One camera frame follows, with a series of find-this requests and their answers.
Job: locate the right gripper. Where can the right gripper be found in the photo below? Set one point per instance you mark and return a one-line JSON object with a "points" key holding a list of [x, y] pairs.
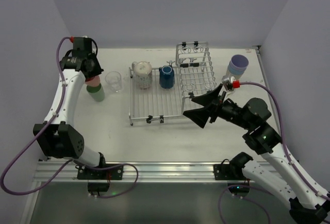
{"points": [[214, 109]]}

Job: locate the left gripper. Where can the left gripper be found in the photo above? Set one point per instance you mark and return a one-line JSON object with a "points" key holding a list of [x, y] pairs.
{"points": [[95, 71]]}

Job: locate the clear plastic tumbler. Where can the clear plastic tumbler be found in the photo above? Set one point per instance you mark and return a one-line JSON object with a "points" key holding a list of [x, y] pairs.
{"points": [[114, 80]]}

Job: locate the light blue plastic cup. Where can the light blue plastic cup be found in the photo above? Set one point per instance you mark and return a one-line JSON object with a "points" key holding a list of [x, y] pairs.
{"points": [[236, 70]]}

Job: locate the lavender plastic cup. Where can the lavender plastic cup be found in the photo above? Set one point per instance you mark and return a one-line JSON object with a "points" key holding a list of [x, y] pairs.
{"points": [[239, 62]]}

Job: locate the pink plastic cup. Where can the pink plastic cup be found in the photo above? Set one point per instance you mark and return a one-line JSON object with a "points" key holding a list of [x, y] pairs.
{"points": [[93, 82]]}

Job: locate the beige plastic cup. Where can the beige plastic cup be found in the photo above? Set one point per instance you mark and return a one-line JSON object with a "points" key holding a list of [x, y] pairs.
{"points": [[231, 77]]}

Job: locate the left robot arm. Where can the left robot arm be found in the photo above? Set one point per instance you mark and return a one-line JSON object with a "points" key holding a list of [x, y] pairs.
{"points": [[57, 136]]}

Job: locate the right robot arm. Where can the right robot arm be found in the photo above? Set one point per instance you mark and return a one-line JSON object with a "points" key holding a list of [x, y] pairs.
{"points": [[306, 200]]}

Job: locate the dark blue ceramic mug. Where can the dark blue ceramic mug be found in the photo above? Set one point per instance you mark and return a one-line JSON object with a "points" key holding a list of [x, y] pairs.
{"points": [[166, 77]]}

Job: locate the white floral ceramic mug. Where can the white floral ceramic mug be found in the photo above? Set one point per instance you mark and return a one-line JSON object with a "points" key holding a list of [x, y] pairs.
{"points": [[142, 74]]}

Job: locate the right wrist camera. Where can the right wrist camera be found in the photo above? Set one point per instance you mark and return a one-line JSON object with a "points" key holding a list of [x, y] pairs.
{"points": [[231, 86]]}

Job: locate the silver wire dish rack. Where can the silver wire dish rack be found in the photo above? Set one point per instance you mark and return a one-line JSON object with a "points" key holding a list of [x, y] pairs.
{"points": [[161, 92]]}

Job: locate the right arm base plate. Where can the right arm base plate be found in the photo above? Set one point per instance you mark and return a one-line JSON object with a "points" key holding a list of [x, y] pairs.
{"points": [[231, 172]]}

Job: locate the aluminium mounting rail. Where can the aluminium mounting rail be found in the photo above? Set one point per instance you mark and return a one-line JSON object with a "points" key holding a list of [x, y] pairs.
{"points": [[149, 172]]}

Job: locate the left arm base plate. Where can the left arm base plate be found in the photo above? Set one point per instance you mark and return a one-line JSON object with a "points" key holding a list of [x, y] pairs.
{"points": [[93, 174]]}

